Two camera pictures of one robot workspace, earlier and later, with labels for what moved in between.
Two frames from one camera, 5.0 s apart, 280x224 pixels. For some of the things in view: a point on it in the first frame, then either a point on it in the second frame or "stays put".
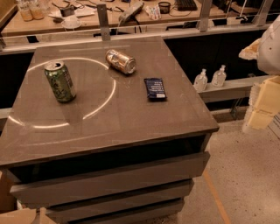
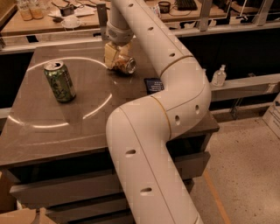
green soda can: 61,80 stays put
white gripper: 269,52 -> 120,35
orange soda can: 121,61 stays put
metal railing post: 105,31 stays put
